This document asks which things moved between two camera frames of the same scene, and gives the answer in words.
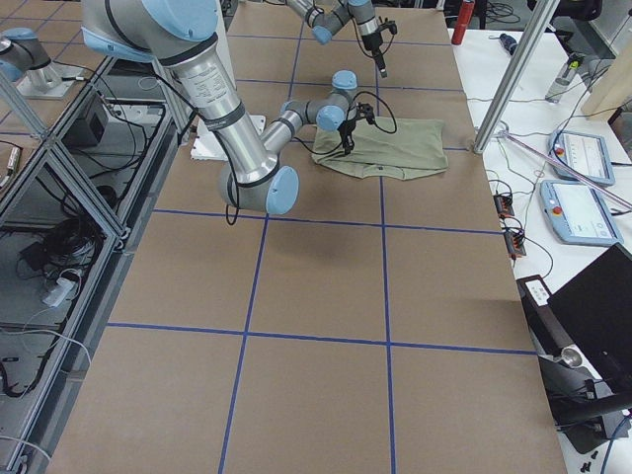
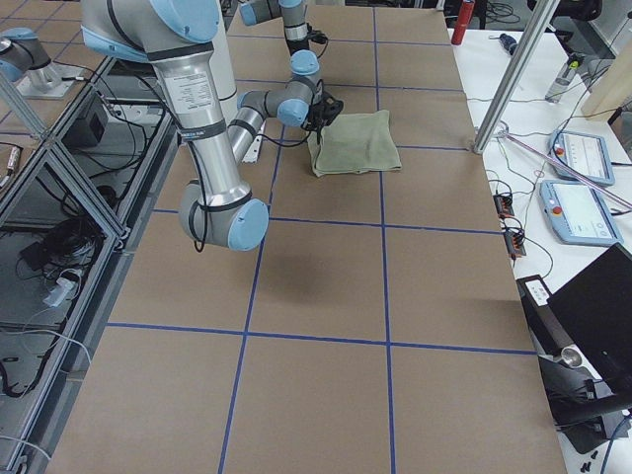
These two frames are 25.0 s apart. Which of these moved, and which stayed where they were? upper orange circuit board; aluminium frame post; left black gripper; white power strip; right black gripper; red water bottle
Moved: right black gripper; left black gripper
Stayed: red water bottle; white power strip; aluminium frame post; upper orange circuit board
